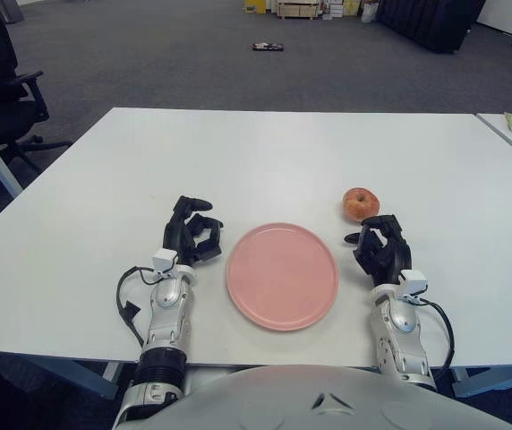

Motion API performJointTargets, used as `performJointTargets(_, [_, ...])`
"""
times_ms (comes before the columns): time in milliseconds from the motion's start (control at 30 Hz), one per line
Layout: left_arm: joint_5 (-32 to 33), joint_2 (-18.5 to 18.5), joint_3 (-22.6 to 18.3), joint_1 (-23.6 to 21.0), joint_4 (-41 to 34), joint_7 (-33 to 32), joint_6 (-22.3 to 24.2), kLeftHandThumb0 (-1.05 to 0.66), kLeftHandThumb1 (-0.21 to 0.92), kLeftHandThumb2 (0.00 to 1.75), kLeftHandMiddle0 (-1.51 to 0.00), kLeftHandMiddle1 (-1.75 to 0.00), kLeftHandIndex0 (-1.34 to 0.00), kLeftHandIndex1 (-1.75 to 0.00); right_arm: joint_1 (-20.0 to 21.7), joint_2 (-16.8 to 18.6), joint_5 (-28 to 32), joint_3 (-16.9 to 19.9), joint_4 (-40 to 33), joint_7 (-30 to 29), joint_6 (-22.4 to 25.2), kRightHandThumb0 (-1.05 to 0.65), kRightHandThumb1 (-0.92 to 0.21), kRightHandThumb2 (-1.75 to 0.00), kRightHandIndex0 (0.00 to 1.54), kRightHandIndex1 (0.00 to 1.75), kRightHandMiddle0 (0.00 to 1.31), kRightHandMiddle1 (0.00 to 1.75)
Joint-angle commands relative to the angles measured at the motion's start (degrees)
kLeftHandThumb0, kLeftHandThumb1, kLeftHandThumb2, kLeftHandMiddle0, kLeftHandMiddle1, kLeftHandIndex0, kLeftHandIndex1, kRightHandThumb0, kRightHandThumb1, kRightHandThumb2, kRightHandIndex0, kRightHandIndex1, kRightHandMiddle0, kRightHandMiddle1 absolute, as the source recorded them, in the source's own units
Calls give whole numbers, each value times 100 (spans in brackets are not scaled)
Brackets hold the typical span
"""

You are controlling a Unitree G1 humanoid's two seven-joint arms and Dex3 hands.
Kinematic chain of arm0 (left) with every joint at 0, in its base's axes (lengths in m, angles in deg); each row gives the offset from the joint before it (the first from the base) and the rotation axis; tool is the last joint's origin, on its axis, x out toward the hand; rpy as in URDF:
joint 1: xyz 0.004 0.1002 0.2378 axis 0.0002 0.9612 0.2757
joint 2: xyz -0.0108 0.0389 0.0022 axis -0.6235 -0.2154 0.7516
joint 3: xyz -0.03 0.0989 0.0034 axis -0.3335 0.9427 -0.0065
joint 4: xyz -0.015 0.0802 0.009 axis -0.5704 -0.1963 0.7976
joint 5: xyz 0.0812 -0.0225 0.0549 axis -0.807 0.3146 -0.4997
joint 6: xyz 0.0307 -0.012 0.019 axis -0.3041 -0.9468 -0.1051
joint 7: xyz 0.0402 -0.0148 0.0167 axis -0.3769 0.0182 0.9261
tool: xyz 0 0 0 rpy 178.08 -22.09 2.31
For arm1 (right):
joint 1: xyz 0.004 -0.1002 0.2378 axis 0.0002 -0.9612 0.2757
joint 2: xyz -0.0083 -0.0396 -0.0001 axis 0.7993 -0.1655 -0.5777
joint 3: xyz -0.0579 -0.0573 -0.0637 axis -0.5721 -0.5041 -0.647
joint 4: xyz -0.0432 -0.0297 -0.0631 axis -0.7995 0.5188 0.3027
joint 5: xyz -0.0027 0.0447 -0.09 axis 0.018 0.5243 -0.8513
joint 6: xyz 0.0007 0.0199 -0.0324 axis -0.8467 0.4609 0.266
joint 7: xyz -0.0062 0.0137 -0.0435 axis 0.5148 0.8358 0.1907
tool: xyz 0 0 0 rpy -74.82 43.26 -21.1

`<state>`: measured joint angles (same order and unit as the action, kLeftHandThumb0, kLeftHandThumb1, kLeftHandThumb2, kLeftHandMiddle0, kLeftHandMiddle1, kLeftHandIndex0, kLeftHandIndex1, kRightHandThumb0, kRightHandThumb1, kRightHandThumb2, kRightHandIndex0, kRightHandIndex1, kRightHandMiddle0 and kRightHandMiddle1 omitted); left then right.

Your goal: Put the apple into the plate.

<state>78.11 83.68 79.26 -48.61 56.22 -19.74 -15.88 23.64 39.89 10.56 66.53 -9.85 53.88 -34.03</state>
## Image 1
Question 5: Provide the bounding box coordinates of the white grey robot torso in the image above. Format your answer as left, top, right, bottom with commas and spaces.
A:
134, 363, 512, 430

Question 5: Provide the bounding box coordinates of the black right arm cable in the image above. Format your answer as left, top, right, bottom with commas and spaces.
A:
416, 297, 457, 373

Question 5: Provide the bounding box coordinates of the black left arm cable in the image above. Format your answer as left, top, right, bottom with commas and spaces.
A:
115, 266, 158, 348

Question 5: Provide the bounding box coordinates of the black fabric partition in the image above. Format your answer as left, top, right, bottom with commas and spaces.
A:
374, 0, 485, 55

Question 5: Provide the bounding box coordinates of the red yellow apple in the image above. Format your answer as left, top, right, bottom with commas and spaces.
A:
342, 187, 381, 222

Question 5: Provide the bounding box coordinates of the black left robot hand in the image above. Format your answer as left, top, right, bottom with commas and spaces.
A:
162, 195, 226, 266

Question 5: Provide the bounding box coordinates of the blue grey table frame beam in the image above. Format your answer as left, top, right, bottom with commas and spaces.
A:
27, 357, 125, 400
450, 365, 512, 398

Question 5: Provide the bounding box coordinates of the pink round plate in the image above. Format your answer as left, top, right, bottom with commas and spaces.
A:
226, 221, 340, 332

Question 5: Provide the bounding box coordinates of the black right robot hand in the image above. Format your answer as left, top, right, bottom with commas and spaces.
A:
343, 214, 414, 288

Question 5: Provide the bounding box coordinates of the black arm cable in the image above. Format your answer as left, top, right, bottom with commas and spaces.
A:
115, 266, 158, 348
416, 297, 457, 373

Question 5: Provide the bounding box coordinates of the wooden crate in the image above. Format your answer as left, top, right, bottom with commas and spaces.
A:
276, 0, 324, 20

